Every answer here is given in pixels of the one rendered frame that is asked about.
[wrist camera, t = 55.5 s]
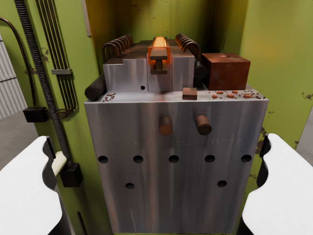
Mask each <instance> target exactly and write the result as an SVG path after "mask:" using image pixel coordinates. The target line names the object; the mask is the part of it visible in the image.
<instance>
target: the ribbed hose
mask: <svg viewBox="0 0 313 235"><path fill-rule="evenodd" d="M14 1H15V2H14V3H15V5H16V8H17V9H16V10H17V12H18V14H19V19H20V21H21V23H22V27H23V30H24V31H23V32H24V34H25V36H26V40H27V42H28V43H27V44H28V46H29V48H30V53H31V55H32V59H33V61H34V64H35V68H36V70H37V75H38V78H39V81H40V83H41V88H42V91H43V94H44V97H45V99H46V102H47V105H48V109H49V112H50V115H51V119H52V122H53V124H54V128H55V132H56V134H57V137H58V140H59V143H60V147H61V150H62V153H63V155H64V156H65V157H66V158H67V162H66V164H65V166H64V167H63V169H62V170H61V172H60V173H59V174H60V177H61V180H62V183H63V185H64V187H79V186H80V184H81V182H82V180H83V177H82V173H81V169H80V166H79V163H73V162H72V159H71V156H70V152H69V149H68V145H67V142H66V139H65V135H64V132H63V129H62V125H61V122H60V119H58V117H59V116H57V115H58V113H57V111H56V105H55V102H54V98H53V95H52V92H51V89H50V86H49V83H48V79H47V76H46V72H45V69H44V66H43V63H42V59H41V55H40V53H39V50H38V49H39V48H38V46H37V42H36V40H35V39H36V38H35V36H34V32H33V30H32V29H33V28H32V26H31V24H30V23H31V22H30V20H29V15H28V13H27V9H26V6H25V4H24V3H25V2H24V0H14Z"/></svg>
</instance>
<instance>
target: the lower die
mask: <svg viewBox="0 0 313 235"><path fill-rule="evenodd" d="M164 38H165V43H166V46H170V64H167V74H157V75H151V73H150V71H151V66H152V64H149V60H148V47H153V46H154V43H155V40H156V37H154V38H153V40H145V41H140V42H139V43H133V44H132V45H131V46H129V48H128V49H125V51H122V54H119V53H118V54H119V57H116V56H114V57H112V58H111V59H109V60H108V61H107V62H106V63H104V64H103V70H104V76H105V82H106V88H107V93H115V92H148V91H149V92H159V91H183V88H193V77H194V63H195V57H194V55H193V54H192V53H191V52H190V51H189V50H188V49H186V52H183V50H182V49H181V47H179V45H178V43H177V42H176V41H175V39H167V37H164ZM141 86H144V87H145V89H144V90H142V89H141Z"/></svg>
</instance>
